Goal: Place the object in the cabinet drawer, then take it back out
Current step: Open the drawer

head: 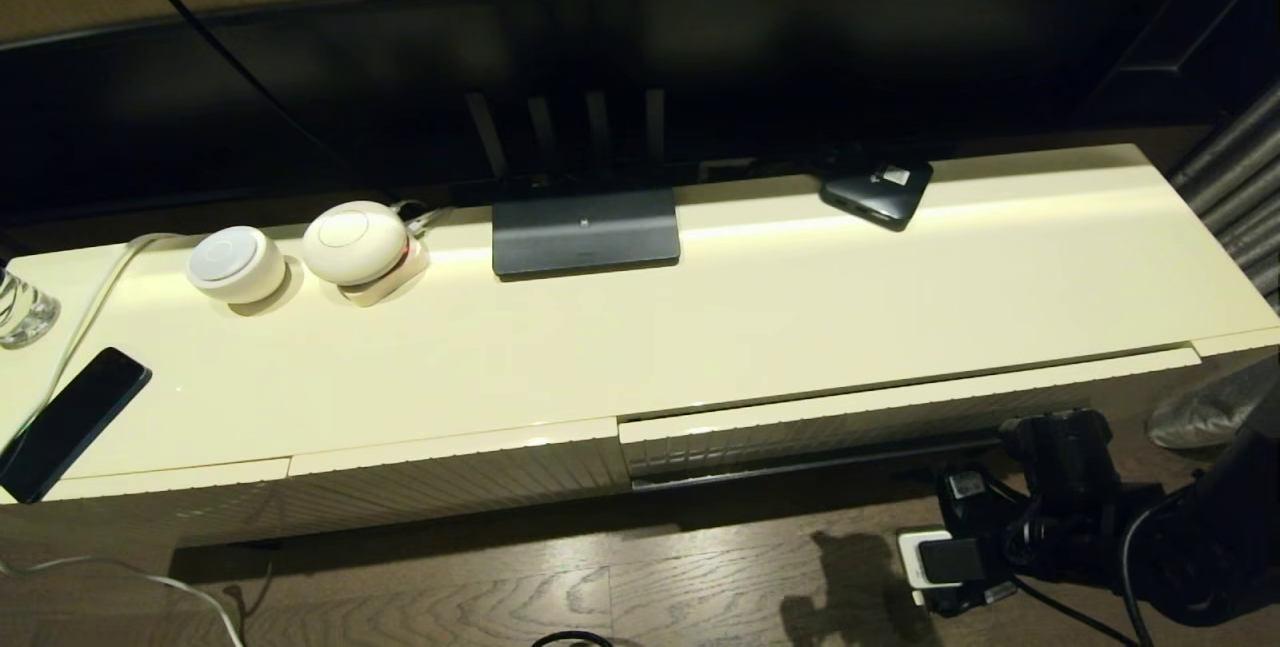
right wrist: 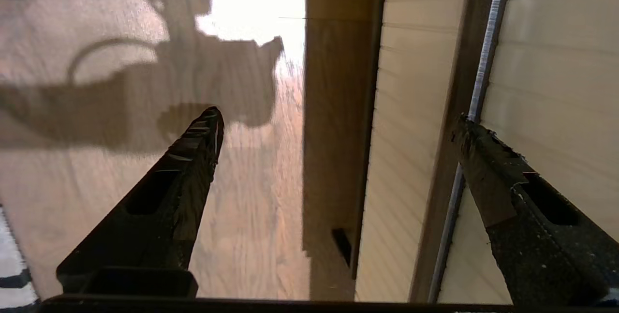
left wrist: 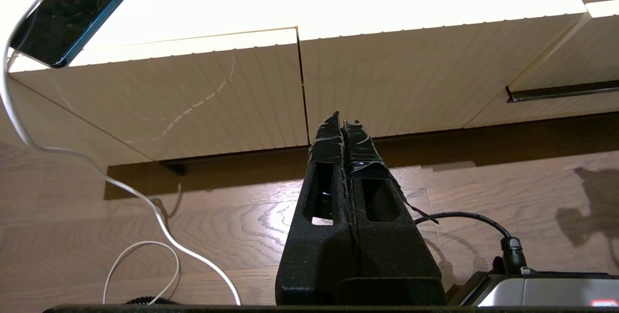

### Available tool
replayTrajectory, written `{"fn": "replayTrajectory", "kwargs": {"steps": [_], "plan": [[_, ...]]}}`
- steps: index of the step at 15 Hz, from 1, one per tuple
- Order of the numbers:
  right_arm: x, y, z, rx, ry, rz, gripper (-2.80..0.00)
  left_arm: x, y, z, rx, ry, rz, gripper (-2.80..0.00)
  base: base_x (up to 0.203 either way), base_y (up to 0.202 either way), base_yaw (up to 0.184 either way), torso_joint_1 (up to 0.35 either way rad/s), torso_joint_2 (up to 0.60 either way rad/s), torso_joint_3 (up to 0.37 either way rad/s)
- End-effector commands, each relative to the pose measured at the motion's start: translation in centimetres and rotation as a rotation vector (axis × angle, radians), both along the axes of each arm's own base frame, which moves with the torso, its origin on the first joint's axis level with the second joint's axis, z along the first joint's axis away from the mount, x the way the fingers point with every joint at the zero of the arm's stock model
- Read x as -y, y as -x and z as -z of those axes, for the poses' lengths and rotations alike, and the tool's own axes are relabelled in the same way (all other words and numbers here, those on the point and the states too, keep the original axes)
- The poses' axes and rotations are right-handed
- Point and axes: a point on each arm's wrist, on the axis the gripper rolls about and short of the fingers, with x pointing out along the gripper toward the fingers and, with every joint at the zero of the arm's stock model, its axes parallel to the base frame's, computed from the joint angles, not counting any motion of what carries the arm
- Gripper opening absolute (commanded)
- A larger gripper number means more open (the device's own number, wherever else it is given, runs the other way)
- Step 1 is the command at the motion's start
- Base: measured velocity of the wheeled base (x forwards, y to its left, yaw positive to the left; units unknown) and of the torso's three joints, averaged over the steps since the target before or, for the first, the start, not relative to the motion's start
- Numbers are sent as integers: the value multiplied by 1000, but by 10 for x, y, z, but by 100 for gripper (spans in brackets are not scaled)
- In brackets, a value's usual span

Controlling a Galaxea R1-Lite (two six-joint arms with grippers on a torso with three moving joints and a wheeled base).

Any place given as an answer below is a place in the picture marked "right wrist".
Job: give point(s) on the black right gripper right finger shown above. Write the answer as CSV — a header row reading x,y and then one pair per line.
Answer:
x,y
541,255

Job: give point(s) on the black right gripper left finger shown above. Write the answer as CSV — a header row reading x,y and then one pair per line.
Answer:
x,y
145,235

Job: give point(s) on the zebra striped rug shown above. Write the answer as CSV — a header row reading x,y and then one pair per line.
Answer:
x,y
9,264

